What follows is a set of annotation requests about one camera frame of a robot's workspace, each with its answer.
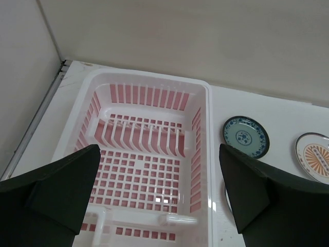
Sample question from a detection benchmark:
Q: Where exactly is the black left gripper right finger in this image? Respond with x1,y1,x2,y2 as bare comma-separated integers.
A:
219,144,328,246

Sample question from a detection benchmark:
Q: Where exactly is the blue floral pattern plate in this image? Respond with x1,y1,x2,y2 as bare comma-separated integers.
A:
222,116,270,159

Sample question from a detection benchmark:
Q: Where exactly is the white pink dish rack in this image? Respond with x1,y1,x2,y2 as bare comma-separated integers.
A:
52,68,213,246

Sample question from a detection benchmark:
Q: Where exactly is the orange sunburst plate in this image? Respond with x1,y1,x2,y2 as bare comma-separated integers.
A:
295,132,329,184

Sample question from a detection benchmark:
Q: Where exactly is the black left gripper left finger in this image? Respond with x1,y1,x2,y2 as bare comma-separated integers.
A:
1,145,101,246

